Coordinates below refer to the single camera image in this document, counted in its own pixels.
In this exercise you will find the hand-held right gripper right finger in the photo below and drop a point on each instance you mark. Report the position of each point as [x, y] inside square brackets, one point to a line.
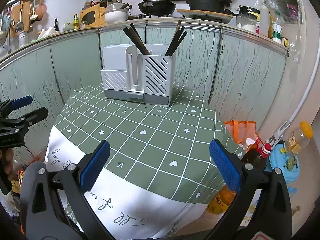
[225, 165]

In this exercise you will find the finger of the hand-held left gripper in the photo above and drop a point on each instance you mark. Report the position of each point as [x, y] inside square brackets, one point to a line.
[36, 115]
[22, 101]

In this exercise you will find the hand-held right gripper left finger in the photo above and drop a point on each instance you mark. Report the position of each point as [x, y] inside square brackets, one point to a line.
[96, 162]

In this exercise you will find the white slotted utensil holder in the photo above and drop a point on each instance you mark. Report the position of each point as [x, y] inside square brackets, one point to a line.
[115, 80]

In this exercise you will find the person's left hand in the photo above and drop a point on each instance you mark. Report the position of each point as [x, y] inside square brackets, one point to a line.
[7, 165]

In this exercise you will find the dark bottle with red cap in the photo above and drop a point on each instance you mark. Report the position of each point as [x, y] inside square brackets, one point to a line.
[257, 157]

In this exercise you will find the orange bag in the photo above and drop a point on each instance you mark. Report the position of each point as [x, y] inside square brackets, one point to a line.
[240, 132]

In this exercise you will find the yellow cooking oil bottle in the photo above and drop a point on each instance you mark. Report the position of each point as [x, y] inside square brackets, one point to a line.
[220, 202]

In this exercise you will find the blue plastic box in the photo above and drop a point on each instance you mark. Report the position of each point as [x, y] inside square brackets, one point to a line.
[280, 165]

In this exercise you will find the green checked tablecloth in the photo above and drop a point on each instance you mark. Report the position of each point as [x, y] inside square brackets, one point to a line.
[155, 150]

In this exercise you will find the white metal canister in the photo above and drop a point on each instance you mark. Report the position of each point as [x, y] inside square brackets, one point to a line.
[23, 40]

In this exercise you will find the metal clamp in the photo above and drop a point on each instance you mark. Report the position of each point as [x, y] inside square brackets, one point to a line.
[277, 132]

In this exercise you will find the white plastic bag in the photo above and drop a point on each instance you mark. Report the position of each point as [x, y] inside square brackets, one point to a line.
[47, 33]

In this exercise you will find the clear jar with yellow lid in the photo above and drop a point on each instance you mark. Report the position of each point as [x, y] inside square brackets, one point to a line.
[296, 142]

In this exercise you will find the hanging wooden cutting board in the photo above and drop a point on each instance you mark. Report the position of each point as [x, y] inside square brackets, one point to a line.
[27, 22]

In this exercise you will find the small green glass bottle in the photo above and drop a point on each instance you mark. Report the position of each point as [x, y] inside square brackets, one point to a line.
[76, 22]

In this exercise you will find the yellow bread box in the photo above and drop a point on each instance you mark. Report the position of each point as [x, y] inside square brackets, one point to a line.
[91, 17]

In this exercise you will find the white pipe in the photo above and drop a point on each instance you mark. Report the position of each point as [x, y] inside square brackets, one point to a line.
[308, 87]

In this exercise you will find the white ceramic pot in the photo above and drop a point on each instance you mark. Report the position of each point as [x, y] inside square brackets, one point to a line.
[116, 16]

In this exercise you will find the green label bottle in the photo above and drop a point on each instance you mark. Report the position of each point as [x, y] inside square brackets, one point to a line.
[277, 33]

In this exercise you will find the clear jar with black lid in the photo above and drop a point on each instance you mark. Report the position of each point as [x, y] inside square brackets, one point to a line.
[247, 22]

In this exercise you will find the white squeeze bottle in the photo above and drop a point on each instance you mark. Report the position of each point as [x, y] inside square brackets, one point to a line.
[264, 22]

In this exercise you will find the wooden board on counter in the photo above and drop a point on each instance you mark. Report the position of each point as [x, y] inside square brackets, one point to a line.
[205, 14]

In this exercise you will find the black wok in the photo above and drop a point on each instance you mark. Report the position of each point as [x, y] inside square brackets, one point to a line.
[157, 7]

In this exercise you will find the black cooking pot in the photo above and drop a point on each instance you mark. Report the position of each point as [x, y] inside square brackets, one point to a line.
[207, 3]

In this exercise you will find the wall shelf with packets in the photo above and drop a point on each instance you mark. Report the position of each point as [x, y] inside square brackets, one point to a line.
[287, 5]

